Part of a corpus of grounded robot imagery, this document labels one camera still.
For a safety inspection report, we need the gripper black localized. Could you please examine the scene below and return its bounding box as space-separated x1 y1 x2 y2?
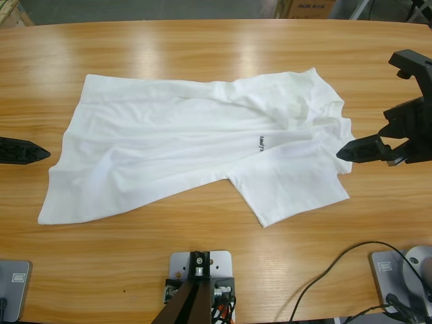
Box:
336 97 432 167

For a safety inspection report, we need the grey metal frame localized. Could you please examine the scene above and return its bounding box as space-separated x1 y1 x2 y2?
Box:
349 0 374 20

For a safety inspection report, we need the black cable with plug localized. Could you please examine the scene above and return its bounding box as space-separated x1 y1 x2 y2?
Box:
339 292 432 324

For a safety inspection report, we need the cardboard box with AUX print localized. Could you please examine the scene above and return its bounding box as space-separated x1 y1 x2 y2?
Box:
286 0 338 20

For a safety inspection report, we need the long black cable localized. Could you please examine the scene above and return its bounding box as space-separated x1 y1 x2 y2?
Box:
275 240 428 323

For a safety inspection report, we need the white t-shirt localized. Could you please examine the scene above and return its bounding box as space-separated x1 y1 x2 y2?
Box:
36 67 355 229

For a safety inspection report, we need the wooden crate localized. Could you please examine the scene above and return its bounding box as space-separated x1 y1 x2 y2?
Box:
0 0 35 28

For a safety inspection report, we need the black post clamp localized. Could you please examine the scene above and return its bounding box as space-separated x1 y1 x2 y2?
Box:
187 250 213 284

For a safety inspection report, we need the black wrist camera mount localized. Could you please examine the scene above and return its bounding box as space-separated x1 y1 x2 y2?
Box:
387 49 432 102

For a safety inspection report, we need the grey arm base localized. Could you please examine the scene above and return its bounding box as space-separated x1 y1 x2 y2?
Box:
0 259 34 323
369 245 432 313

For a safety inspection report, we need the orange and black cable bundle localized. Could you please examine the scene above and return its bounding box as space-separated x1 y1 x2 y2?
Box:
211 296 238 324

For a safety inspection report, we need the black side bracket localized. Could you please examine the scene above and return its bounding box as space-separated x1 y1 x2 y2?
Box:
211 275 236 300
163 277 186 304

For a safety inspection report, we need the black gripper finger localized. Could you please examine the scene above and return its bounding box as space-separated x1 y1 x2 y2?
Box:
0 136 52 167

